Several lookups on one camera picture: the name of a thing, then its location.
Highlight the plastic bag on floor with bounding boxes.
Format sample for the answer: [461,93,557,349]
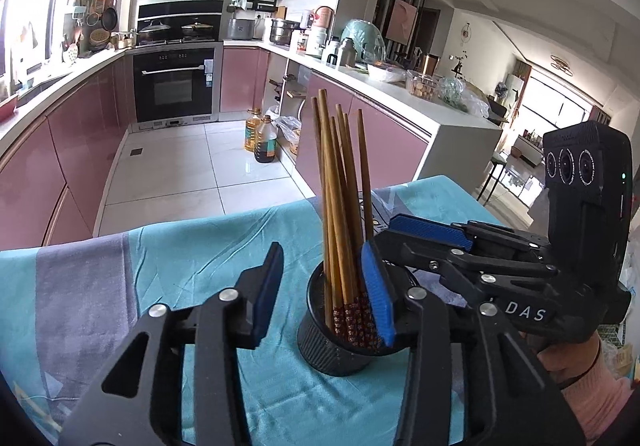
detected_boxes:
[274,115,302,154]

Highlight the pink base cabinets with sink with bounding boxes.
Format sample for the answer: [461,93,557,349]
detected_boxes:
[0,49,136,252]

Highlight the black built-in oven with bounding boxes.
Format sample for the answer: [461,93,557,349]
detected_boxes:
[132,46,223,127]

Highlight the clear snack container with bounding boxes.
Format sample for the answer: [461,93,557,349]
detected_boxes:
[406,71,437,100]

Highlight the pink peninsula base cabinets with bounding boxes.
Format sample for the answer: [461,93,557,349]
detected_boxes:
[221,46,503,199]

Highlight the black range hood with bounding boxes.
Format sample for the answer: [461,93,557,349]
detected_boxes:
[136,0,225,47]

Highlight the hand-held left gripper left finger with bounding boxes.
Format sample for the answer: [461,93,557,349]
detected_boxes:
[57,241,285,446]

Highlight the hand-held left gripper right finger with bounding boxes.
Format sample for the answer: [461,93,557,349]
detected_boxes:
[360,239,586,446]

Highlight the ring ceiling lamp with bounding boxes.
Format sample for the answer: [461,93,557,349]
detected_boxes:
[550,54,576,76]

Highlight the person's right hand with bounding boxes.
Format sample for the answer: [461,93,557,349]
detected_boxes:
[520,331,601,383]

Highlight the steel stock pot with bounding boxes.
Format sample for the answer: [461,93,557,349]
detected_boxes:
[270,18,301,46]

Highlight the black mesh cup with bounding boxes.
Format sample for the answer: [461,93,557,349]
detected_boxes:
[296,260,416,377]

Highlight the bundle of wooden chopsticks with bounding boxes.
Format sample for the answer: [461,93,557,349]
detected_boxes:
[311,89,381,349]

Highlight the white bowl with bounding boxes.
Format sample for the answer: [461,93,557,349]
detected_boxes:
[367,62,406,83]

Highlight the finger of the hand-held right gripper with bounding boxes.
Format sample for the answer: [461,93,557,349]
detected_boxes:
[387,213,551,263]
[375,230,558,307]

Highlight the clear plastic bag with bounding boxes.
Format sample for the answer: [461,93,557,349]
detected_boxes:
[437,76,488,117]

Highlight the pink wall painting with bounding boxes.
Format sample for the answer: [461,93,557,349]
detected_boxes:
[389,0,418,47]

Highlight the teal grey printed tablecloth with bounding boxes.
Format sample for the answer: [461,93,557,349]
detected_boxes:
[0,175,546,446]

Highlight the oil bottles on floor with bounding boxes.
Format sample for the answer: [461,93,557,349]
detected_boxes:
[253,115,278,163]

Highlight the black wok with lid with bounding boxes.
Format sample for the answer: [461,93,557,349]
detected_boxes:
[181,21,217,38]
[137,21,173,44]

